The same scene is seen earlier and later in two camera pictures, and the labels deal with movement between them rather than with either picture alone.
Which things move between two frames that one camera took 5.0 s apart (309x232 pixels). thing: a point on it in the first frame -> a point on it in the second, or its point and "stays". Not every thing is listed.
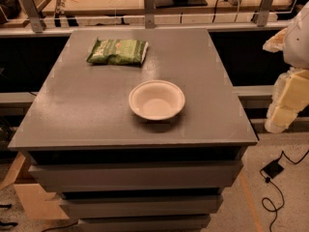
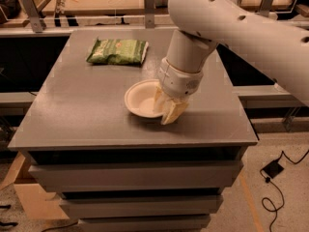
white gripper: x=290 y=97 -> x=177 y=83
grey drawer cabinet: x=118 y=171 stays
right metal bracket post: x=266 y=4 stays
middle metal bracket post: x=149 y=9 stays
